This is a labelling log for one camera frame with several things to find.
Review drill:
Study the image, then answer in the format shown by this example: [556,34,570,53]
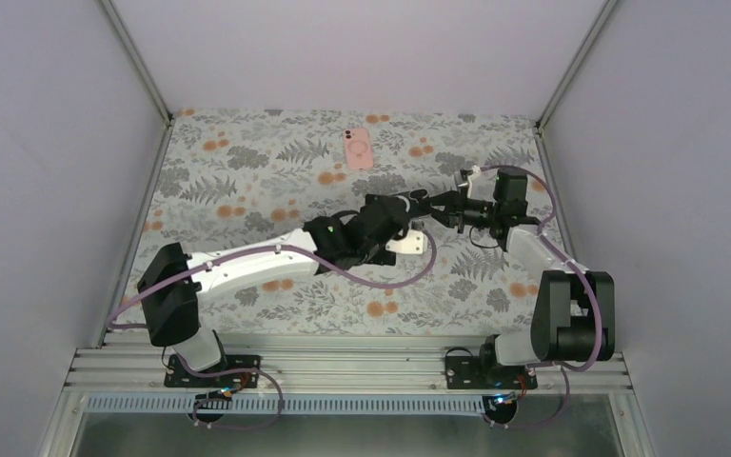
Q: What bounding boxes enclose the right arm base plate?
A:
[444,345,538,390]

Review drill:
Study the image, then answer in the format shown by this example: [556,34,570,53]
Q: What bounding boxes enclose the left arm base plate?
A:
[164,354,262,389]

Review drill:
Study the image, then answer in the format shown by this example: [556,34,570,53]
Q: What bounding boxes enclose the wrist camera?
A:
[385,229,428,255]
[455,166,483,198]

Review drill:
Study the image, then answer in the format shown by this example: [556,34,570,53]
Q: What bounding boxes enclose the floral table mat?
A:
[125,109,543,336]

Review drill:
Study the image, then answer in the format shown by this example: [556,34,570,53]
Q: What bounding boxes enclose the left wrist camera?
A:
[385,229,428,255]

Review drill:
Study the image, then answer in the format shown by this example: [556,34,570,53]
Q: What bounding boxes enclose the grey slotted cable duct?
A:
[82,392,484,416]

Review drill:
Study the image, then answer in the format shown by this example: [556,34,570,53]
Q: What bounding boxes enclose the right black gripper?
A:
[418,187,501,233]

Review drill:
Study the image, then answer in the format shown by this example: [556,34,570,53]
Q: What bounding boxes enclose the pink phone case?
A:
[343,127,374,170]

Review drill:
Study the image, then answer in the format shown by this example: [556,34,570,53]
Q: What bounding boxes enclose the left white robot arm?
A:
[137,197,428,386]

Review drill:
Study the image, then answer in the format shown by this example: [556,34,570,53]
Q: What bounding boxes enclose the aluminium mounting rail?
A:
[62,332,634,396]

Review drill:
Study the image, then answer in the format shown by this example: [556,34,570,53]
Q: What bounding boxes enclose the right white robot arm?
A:
[407,166,615,387]

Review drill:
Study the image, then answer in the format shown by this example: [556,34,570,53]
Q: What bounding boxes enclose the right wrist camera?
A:
[455,166,483,198]

